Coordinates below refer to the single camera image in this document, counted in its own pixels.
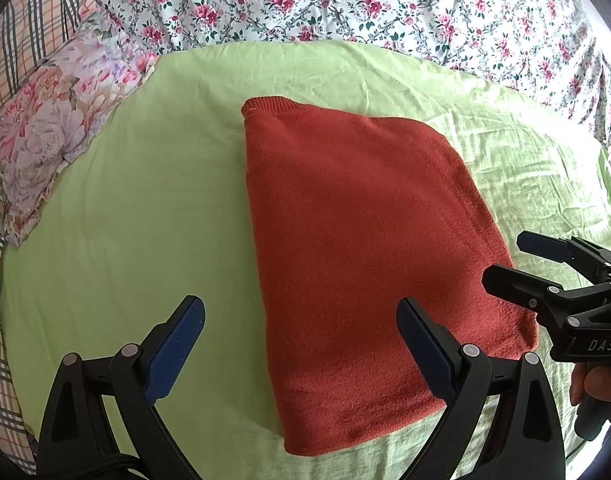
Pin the person's right hand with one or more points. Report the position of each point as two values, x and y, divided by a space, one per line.
593 385

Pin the white rose print bed sheet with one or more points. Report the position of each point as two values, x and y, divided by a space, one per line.
335 0

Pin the rust orange knit sweater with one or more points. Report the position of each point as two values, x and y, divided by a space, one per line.
360 235

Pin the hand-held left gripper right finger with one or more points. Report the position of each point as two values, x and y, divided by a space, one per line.
430 355

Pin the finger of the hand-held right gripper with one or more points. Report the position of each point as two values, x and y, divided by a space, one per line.
510 282
540 245

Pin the beige plaid bed sheet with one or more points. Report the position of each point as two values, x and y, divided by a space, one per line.
30 15

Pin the light green bed sheet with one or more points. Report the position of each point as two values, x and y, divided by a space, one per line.
135 210

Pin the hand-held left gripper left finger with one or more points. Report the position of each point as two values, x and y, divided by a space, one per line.
178 350

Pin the purple floral pillow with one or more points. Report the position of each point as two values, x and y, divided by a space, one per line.
50 125

